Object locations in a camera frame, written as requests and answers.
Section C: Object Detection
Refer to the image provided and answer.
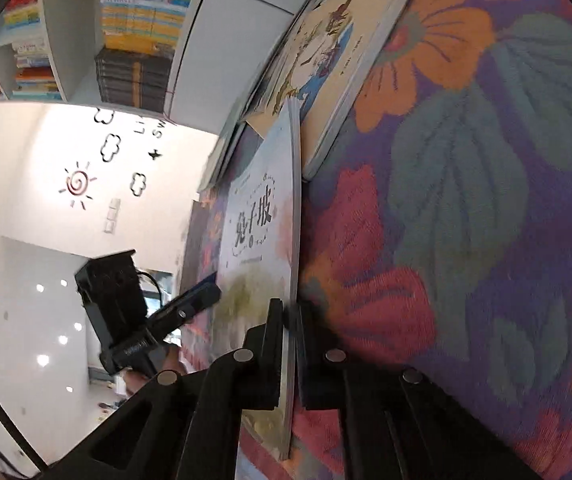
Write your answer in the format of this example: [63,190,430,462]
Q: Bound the purple floral blanket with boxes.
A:
[181,0,572,480]

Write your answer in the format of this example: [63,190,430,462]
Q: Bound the row of bright shelf books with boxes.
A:
[3,0,44,31]

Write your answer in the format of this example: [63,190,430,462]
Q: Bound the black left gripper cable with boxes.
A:
[135,269,163,311]

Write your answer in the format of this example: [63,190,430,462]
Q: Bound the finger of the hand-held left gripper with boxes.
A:
[181,271,219,297]
[147,282,223,346]

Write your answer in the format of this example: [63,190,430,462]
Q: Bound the pale blue watercolour cover book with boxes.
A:
[216,97,303,463]

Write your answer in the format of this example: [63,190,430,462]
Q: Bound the white wall switch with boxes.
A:
[105,199,122,234]

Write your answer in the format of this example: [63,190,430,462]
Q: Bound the row of yellow blue books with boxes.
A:
[100,0,198,53]

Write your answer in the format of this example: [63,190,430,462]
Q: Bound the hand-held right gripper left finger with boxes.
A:
[36,299,287,480]

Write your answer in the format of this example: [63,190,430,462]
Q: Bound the black lettering wall decal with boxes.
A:
[133,117,167,141]

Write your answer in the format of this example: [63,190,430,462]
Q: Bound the row of black books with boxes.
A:
[94,49,174,111]

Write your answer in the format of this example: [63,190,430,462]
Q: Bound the row of mixed colourful books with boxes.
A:
[12,42,63,102]

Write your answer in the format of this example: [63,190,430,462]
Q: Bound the white bookshelf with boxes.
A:
[0,0,312,136]

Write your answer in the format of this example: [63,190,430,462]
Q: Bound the cream book blue illustration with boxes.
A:
[243,0,417,181]

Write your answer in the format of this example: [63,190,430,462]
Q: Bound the thin grey edge book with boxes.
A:
[198,0,327,193]

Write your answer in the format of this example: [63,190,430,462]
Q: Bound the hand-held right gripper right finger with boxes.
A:
[286,302,542,480]

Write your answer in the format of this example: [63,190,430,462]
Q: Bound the person's left hand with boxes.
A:
[125,345,189,398]

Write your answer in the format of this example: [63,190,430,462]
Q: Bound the red sun wall decal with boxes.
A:
[58,161,98,209]

